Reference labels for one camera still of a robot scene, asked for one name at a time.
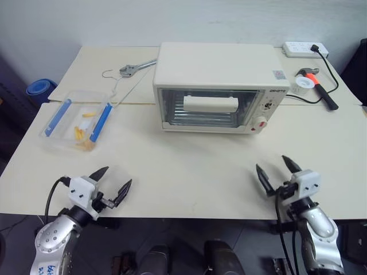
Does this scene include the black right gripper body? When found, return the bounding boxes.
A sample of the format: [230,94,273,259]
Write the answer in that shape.
[275,180,299,202]

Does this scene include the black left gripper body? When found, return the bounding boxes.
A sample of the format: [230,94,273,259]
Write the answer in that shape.
[92,191,115,213]

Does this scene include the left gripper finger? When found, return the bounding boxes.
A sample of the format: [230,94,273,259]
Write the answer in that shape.
[88,166,110,184]
[112,179,134,208]

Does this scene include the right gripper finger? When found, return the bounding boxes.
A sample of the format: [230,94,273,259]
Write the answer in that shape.
[281,155,302,175]
[255,163,276,197]

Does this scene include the cream toaster oven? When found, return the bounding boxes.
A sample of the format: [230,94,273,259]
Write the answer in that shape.
[152,42,291,136]

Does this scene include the clear plastic container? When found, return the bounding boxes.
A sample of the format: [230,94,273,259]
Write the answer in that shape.
[38,89,116,155]

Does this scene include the blue container clip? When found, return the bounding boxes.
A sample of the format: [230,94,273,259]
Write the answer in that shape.
[45,98,73,138]
[89,102,113,143]

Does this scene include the white tape roll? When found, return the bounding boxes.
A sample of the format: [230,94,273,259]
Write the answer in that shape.
[292,75,315,97]

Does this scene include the dark rounded shape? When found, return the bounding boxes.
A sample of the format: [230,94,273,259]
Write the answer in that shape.
[202,239,245,275]

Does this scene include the blue rolled mat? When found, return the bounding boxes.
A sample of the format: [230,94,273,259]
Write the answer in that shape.
[26,78,58,104]

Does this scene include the silver adjustable wrench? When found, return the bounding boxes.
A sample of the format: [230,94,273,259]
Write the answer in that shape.
[119,58,158,78]

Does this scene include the black chair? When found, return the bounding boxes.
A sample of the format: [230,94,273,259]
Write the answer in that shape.
[340,38,367,117]

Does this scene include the white power strip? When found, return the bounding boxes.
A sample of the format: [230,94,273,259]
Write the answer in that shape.
[281,41,330,59]

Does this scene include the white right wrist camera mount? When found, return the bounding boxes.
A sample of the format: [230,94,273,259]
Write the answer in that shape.
[290,169,321,199]

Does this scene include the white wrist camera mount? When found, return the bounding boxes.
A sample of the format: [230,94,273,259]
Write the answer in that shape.
[68,175,100,221]
[290,169,321,199]

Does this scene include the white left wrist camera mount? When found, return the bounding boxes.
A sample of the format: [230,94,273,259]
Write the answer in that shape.
[68,175,100,221]

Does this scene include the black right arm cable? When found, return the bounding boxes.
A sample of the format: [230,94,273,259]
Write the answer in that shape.
[274,191,298,275]

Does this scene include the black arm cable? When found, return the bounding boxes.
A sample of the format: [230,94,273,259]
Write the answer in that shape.
[44,177,71,225]
[274,191,298,275]

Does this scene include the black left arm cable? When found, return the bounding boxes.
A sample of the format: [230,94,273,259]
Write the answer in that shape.
[44,177,71,225]

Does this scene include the orange black handled hammer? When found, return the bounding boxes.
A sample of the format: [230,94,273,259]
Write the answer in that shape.
[294,67,339,111]

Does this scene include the white wire hook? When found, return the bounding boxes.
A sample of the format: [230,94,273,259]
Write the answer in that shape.
[102,69,122,99]

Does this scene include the black power cable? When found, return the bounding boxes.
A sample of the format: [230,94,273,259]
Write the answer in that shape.
[286,44,340,104]

